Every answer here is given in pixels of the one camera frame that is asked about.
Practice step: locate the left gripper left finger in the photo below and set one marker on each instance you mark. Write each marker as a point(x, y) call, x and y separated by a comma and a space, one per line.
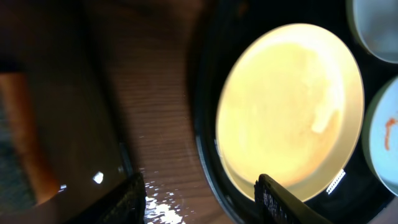
point(125, 204)

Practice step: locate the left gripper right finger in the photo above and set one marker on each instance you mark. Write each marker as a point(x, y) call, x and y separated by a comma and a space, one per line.
point(277, 205)

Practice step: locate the light blue plate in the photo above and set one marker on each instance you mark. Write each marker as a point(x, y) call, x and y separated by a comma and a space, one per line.
point(379, 135)
point(373, 23)

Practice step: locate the orange green scrub sponge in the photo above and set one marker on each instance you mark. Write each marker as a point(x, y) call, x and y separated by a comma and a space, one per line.
point(27, 179)

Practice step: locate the black round tray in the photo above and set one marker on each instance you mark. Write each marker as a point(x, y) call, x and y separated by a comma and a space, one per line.
point(359, 197)

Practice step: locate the black rectangular tray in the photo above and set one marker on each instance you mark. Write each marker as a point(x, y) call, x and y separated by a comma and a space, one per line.
point(51, 42)

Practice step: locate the yellow plate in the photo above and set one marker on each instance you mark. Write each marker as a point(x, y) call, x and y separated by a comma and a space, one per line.
point(292, 108)

